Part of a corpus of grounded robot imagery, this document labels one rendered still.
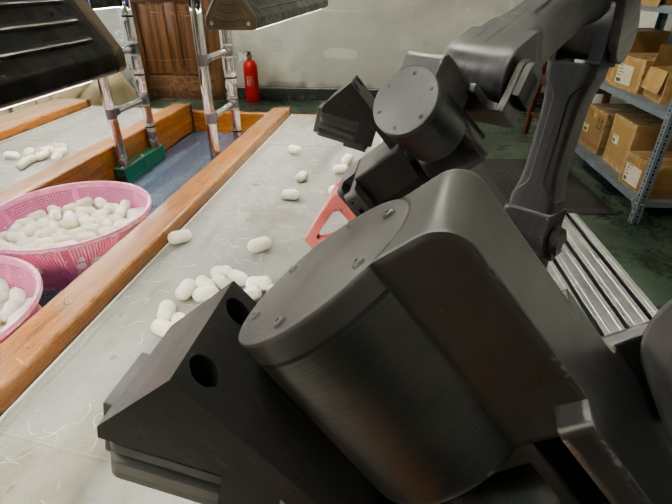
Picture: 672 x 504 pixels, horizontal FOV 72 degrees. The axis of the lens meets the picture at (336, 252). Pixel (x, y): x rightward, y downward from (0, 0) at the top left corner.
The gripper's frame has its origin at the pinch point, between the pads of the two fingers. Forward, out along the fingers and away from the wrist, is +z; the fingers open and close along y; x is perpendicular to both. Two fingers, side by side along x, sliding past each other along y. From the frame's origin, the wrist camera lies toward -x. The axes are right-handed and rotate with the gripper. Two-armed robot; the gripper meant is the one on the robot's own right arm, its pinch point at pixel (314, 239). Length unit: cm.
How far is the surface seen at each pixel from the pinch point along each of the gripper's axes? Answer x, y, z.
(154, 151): -25, -66, 53
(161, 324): -3.4, 5.4, 19.8
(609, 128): 125, -264, -67
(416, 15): 6, -452, -4
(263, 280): 2.4, -5.5, 12.7
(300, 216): 3.5, -28.8, 14.1
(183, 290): -3.7, -1.6, 20.2
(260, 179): -5, -45, 23
